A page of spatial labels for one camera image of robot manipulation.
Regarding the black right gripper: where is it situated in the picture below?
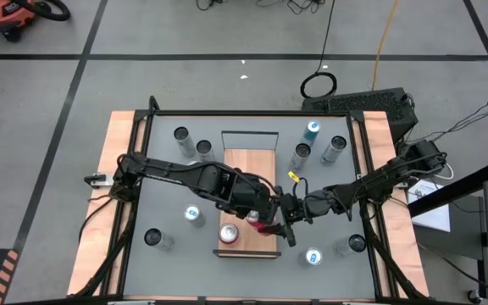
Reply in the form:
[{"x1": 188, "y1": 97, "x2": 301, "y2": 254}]
[{"x1": 265, "y1": 193, "x2": 313, "y2": 248}]

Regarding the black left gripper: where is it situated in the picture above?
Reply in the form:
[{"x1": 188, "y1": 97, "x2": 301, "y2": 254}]
[{"x1": 226, "y1": 184, "x2": 280, "y2": 223}]

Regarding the slim can blue tab lid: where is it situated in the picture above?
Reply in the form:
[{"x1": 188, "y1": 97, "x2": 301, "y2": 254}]
[
  {"x1": 183, "y1": 204, "x2": 207, "y2": 229},
  {"x1": 297, "y1": 247, "x2": 324, "y2": 268}
]

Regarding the tall white can blue band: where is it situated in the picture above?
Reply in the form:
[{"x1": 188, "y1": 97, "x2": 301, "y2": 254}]
[
  {"x1": 320, "y1": 135, "x2": 348, "y2": 167},
  {"x1": 288, "y1": 142, "x2": 313, "y2": 175},
  {"x1": 195, "y1": 139, "x2": 217, "y2": 164}
]

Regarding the right wooden side board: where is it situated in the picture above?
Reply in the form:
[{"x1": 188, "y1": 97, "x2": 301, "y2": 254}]
[{"x1": 352, "y1": 110, "x2": 430, "y2": 297}]

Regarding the wooden side board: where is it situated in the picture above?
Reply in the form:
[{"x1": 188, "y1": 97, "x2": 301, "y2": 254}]
[
  {"x1": 352, "y1": 110, "x2": 430, "y2": 297},
  {"x1": 66, "y1": 110, "x2": 147, "y2": 297}
]

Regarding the black computer case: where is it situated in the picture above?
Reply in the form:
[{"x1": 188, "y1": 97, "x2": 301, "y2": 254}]
[{"x1": 301, "y1": 86, "x2": 419, "y2": 143}]

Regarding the white paper sheet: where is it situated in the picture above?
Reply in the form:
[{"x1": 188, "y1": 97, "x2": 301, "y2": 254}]
[{"x1": 407, "y1": 180, "x2": 452, "y2": 233}]

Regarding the left wooden side board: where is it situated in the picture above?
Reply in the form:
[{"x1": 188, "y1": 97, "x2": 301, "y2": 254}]
[{"x1": 66, "y1": 110, "x2": 147, "y2": 297}]

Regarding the black stand beam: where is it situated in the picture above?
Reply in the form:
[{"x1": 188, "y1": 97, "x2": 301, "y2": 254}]
[{"x1": 408, "y1": 159, "x2": 488, "y2": 218}]

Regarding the orange shop vacuum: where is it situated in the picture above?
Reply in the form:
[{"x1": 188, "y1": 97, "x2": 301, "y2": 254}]
[{"x1": 0, "y1": 0, "x2": 37, "y2": 43}]

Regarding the wooden shelf black metal frame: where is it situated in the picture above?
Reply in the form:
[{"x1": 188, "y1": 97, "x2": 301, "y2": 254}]
[{"x1": 213, "y1": 129, "x2": 282, "y2": 258}]

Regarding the black cable with coil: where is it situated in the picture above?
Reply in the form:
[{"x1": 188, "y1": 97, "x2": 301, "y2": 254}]
[{"x1": 299, "y1": 0, "x2": 339, "y2": 101}]

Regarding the white cable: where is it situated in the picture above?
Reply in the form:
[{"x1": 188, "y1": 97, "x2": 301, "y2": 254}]
[{"x1": 436, "y1": 162, "x2": 456, "y2": 182}]

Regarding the long yellow cable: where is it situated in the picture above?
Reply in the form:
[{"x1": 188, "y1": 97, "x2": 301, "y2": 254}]
[{"x1": 370, "y1": 0, "x2": 400, "y2": 92}]

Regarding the black floor cable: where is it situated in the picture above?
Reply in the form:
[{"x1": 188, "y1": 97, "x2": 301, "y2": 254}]
[
  {"x1": 195, "y1": 0, "x2": 228, "y2": 13},
  {"x1": 256, "y1": 0, "x2": 328, "y2": 16}
]

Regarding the black vacuum hose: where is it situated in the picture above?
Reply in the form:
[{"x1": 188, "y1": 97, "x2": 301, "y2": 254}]
[{"x1": 13, "y1": 0, "x2": 72, "y2": 23}]

